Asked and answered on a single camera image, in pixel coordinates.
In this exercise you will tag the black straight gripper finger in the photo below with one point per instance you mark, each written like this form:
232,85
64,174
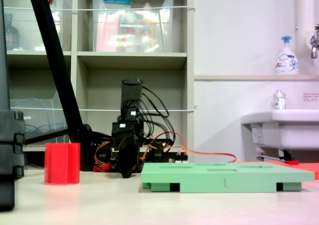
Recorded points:
128,160

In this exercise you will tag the red cross columnar block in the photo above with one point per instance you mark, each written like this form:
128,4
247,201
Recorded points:
62,164

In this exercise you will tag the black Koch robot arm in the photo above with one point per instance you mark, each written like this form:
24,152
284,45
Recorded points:
130,93

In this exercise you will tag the green shape-hole board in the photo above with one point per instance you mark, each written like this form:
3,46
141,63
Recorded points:
211,179

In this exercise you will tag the black table clamp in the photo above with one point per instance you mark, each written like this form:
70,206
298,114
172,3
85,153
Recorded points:
157,152

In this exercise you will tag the small circuit board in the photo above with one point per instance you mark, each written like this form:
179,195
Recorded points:
182,157

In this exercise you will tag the beige shelf unit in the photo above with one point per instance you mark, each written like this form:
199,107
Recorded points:
132,60

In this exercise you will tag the clear file tray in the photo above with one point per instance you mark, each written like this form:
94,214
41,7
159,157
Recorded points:
37,115

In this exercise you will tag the clear bin with supplies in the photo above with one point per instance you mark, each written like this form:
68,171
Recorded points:
164,40

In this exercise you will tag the pink pack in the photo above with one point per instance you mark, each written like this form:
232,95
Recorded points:
107,33

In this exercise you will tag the orange-label pink-cap bottle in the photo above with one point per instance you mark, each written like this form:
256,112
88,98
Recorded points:
147,33

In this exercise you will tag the black tripod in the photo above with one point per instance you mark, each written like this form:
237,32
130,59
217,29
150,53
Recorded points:
54,60

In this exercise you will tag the notched black stack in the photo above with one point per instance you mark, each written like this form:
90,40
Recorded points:
10,145

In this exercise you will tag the teal flat box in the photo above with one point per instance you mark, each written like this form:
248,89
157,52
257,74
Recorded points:
117,1

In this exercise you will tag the white sink label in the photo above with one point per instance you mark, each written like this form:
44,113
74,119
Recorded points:
258,135

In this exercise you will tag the clear bin with bottles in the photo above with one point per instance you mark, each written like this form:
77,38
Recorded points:
30,35

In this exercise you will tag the dark patterned bottle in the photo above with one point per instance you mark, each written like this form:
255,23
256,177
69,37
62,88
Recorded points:
11,35

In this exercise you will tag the small clear sanitizer bottle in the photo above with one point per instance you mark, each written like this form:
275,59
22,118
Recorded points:
279,101

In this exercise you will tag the small red flat piece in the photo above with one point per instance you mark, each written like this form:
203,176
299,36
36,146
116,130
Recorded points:
292,162

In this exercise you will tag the white sink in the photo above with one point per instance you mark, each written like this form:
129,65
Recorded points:
294,130

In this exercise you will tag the white blue soap pump bottle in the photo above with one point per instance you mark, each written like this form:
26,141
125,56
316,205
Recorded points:
286,63

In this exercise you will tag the red flat mat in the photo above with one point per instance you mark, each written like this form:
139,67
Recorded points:
306,169

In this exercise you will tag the metal faucet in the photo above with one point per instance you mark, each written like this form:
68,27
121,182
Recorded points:
314,42

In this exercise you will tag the white vertical pipe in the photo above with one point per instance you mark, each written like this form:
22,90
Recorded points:
302,11

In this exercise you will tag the dark grey upright post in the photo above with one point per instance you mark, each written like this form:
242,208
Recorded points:
3,60

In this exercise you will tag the sink mounting bracket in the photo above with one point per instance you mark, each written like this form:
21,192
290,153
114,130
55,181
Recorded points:
285,154

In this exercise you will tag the pink wall label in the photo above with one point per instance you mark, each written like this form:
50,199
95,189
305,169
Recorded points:
311,96

